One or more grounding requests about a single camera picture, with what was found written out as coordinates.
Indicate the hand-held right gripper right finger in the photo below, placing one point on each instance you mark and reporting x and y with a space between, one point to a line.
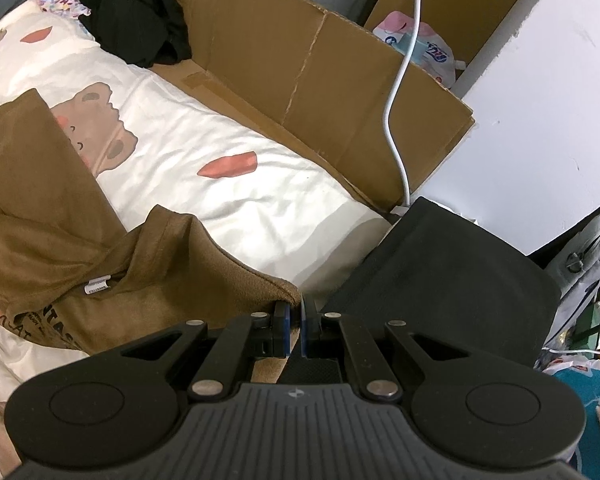
305 332

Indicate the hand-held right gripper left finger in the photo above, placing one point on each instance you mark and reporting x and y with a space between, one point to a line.
283 332

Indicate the brown printed t-shirt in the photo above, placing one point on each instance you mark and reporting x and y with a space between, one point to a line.
55 210

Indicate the folded black garment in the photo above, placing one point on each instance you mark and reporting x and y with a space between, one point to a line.
455 280

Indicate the white bear print bed sheet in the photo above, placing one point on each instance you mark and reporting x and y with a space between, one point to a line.
180 135

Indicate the flattened cardboard box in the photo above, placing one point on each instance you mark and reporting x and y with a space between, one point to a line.
280 60

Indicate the teal cloth with orange print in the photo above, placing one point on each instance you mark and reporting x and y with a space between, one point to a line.
577 410

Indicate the grey backpack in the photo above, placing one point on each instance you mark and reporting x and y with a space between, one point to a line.
585 255

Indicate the pink white plastic packet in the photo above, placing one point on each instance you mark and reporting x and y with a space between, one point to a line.
430 52

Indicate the crumpled black garment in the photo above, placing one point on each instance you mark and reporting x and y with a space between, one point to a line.
135 25

